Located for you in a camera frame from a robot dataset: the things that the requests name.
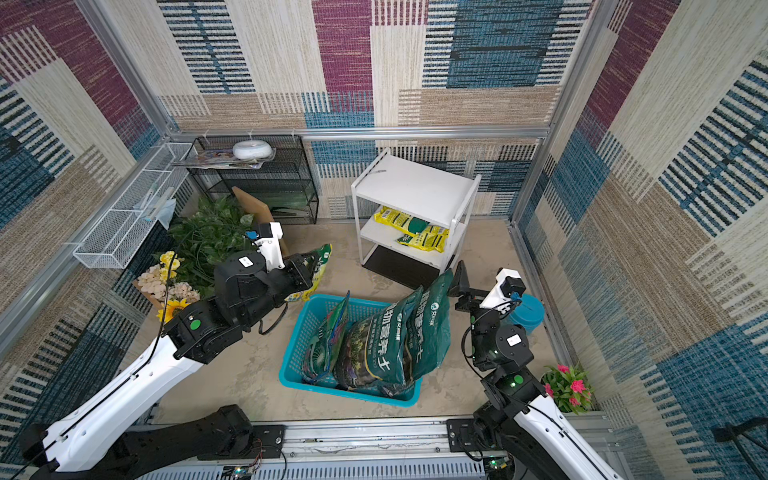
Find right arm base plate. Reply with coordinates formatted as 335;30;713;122
445;418;492;454

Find teal plastic basket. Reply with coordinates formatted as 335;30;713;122
278;293;422;409

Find yellow sunflower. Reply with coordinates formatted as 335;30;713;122
157;299;189;323

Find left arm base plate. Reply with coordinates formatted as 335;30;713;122
249;424;286;459

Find pink flower pot plant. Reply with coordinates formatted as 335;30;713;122
541;364;593;414

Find white wire wall basket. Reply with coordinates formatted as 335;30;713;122
73;142;192;269

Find black mesh rack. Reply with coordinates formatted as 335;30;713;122
186;135;319;224

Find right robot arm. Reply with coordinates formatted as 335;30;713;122
449;261;621;479

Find colourful green blue soil bag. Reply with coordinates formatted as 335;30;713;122
302;291;351;384

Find dark green fertilizer bag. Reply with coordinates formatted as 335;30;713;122
333;287;423;398
403;270;454;382

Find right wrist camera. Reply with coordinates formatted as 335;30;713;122
480;268;526;314

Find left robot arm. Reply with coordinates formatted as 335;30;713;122
20;250;320;479

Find teal round canister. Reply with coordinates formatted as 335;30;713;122
505;294;546;336

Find wooden plant stand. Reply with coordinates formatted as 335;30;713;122
133;185;289;313

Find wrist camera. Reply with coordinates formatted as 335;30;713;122
245;222;284;271
480;268;526;314

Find white round device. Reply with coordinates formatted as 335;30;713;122
232;140;273;161

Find green leafy plant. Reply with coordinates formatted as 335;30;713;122
169;197;254;298

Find white metal shelf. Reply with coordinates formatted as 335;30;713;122
351;148;482;289

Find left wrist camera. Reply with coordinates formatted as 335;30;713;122
245;222;284;271

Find pink and yellow flower bouquet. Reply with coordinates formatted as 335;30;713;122
133;251;201;308

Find magazines on rack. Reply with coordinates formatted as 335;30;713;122
170;150;277;169

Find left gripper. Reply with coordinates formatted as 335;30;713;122
236;247;319;329

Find yellow green fertilizer bag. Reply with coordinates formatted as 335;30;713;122
285;243;333;302

